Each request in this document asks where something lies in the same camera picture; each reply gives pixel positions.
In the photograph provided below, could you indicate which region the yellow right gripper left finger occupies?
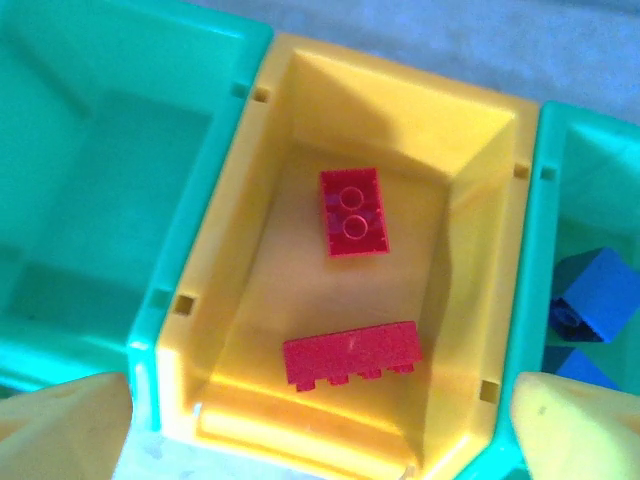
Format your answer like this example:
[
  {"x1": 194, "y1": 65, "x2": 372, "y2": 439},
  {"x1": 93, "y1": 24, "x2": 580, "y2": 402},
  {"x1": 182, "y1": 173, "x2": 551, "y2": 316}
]
[{"x1": 0, "y1": 370, "x2": 135, "y2": 480}]

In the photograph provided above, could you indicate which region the green plastic bin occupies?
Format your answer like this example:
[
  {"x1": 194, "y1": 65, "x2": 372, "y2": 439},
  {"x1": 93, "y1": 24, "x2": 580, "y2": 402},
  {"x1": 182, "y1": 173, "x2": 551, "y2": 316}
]
[
  {"x1": 0, "y1": 0, "x2": 276, "y2": 436},
  {"x1": 462, "y1": 99, "x2": 640, "y2": 480}
]

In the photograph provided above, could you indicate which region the long red lego brick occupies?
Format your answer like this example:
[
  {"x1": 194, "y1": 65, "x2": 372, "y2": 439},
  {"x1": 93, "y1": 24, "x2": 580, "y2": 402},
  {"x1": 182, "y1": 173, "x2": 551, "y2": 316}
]
[{"x1": 282, "y1": 320, "x2": 424, "y2": 392}]

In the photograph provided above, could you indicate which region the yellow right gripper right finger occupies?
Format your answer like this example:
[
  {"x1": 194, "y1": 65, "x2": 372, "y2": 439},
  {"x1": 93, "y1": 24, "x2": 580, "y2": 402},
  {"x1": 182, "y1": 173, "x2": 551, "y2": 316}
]
[{"x1": 511, "y1": 371, "x2": 640, "y2": 480}]

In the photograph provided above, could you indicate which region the yellow plastic bin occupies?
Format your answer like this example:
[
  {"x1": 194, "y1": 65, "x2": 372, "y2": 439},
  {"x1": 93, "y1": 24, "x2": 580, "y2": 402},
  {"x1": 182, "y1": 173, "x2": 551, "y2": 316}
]
[{"x1": 157, "y1": 32, "x2": 541, "y2": 480}]

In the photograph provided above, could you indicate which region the blue lego brick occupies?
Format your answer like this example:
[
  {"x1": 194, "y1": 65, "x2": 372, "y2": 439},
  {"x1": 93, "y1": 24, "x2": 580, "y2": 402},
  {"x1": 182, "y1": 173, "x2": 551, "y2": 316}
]
[
  {"x1": 549, "y1": 247, "x2": 640, "y2": 346},
  {"x1": 542, "y1": 347, "x2": 624, "y2": 394}
]

